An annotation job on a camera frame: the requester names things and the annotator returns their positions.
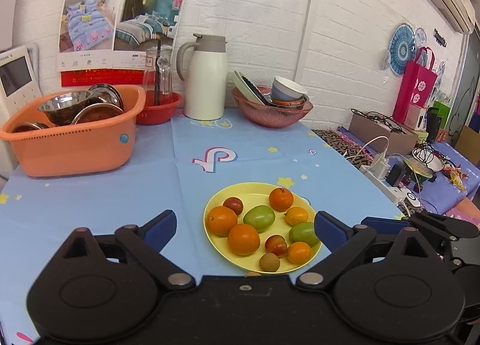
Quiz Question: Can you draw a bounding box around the dark red tomato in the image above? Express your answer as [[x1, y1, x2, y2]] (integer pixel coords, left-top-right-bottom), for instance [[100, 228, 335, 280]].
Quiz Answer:
[[222, 196, 244, 216]]

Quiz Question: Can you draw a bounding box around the white thermos jug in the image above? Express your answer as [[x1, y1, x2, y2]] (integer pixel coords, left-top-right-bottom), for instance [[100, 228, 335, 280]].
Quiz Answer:
[[176, 33, 228, 121]]

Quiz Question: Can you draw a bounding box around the white power strip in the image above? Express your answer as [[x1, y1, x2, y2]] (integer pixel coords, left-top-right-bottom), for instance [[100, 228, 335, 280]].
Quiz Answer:
[[360, 156, 422, 213]]

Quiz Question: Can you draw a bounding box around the wall calendar poster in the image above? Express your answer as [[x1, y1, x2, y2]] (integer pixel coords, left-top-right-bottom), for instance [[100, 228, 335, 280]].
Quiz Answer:
[[57, 0, 184, 88]]

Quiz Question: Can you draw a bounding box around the orange on plate left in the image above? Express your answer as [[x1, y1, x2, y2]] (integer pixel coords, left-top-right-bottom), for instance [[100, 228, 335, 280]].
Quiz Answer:
[[205, 206, 238, 237]]

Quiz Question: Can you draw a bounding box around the glass pitcher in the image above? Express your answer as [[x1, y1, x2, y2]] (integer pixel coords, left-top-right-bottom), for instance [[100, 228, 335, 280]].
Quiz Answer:
[[142, 46, 173, 106]]

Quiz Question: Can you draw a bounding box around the cardboard box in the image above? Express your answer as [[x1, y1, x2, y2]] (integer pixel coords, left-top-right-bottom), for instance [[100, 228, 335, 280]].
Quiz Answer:
[[348, 115, 418, 155]]

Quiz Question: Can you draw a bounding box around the pink shopping bag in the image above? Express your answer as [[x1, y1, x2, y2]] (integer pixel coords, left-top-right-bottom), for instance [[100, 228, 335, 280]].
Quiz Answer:
[[392, 47, 438, 124]]

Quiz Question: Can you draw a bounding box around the brown kiwi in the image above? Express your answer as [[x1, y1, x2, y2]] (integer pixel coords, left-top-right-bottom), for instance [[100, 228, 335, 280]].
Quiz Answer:
[[259, 252, 280, 273]]

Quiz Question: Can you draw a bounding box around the pink glass bowl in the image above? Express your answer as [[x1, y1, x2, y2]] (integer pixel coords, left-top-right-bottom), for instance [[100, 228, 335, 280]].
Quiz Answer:
[[231, 88, 313, 128]]

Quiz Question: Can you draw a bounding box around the blue round fan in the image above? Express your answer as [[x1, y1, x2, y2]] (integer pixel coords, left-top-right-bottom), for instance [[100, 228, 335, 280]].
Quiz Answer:
[[388, 23, 416, 76]]

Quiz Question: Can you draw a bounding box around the medium orange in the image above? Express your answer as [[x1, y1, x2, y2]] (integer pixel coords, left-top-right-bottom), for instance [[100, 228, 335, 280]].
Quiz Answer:
[[268, 188, 295, 212]]

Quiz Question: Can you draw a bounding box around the large orange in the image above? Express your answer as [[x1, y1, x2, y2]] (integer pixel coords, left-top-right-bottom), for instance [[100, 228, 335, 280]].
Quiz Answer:
[[227, 223, 260, 256]]

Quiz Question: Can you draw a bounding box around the white dish plate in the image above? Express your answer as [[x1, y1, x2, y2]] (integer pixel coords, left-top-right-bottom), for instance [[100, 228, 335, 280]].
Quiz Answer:
[[233, 71, 269, 106]]

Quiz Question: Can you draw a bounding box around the small orange tangerine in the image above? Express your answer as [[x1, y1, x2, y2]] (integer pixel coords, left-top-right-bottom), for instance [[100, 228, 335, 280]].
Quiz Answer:
[[286, 241, 312, 266]]

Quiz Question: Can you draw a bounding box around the red plastic basket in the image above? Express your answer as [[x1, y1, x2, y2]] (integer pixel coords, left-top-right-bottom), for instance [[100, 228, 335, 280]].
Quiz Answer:
[[137, 90, 183, 125]]

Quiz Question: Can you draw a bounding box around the steel bowl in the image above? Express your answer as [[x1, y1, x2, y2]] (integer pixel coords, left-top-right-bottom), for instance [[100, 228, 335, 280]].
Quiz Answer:
[[37, 90, 93, 126]]

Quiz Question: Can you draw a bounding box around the yellow round plastic plate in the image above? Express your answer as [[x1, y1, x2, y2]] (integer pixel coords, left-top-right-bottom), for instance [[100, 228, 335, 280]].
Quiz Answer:
[[203, 183, 322, 274]]

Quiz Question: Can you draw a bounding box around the orange plastic basin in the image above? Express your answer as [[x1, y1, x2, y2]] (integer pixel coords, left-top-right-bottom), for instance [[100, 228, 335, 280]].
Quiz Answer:
[[1, 85, 146, 178]]

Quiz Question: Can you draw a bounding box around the red apple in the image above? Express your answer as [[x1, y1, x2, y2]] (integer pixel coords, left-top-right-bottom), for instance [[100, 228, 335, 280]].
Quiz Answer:
[[264, 235, 288, 258]]

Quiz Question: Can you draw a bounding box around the white blue ceramic bowl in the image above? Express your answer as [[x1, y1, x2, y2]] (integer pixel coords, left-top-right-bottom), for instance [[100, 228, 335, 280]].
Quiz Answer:
[[271, 76, 308, 101]]

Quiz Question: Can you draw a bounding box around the green mango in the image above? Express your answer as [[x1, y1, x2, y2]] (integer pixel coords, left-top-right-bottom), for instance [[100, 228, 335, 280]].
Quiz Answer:
[[243, 205, 276, 233], [289, 222, 320, 248]]

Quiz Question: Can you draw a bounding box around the small tangerine on plate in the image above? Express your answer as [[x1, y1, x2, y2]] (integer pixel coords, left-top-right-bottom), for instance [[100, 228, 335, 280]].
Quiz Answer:
[[285, 207, 309, 227]]

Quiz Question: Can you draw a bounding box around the white countertop appliance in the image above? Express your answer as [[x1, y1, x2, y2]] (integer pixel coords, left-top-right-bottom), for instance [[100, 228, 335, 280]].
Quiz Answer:
[[0, 44, 41, 126]]

